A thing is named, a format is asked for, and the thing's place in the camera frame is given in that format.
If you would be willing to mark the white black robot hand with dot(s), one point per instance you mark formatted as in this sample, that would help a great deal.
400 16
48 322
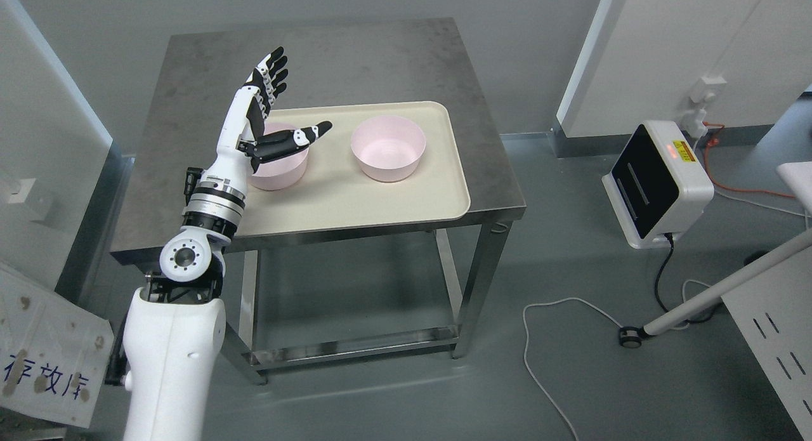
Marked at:
243 144

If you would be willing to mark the pink bowl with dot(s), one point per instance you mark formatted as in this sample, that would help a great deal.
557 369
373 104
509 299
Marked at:
388 148
280 174

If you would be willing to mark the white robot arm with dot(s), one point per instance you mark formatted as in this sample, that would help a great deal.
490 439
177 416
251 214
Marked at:
176 324

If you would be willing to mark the beige plastic tray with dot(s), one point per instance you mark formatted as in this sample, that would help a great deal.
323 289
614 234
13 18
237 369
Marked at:
334 193

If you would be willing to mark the stainless steel table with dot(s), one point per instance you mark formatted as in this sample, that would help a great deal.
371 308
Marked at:
341 64

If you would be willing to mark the white sign with blue text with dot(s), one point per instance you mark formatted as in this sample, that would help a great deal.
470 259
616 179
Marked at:
53 354

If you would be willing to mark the white black charging unit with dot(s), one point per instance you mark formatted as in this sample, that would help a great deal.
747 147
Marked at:
657 187

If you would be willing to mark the white cart leg with caster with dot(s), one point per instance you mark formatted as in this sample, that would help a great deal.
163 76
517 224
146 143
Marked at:
797 175

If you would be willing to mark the white perforated panel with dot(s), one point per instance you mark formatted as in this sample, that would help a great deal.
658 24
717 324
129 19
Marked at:
773 313

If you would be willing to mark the white wall box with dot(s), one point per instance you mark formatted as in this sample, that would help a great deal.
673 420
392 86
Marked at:
16 191

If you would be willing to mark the white wall socket plug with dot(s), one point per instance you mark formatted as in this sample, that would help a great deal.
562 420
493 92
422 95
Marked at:
706 89

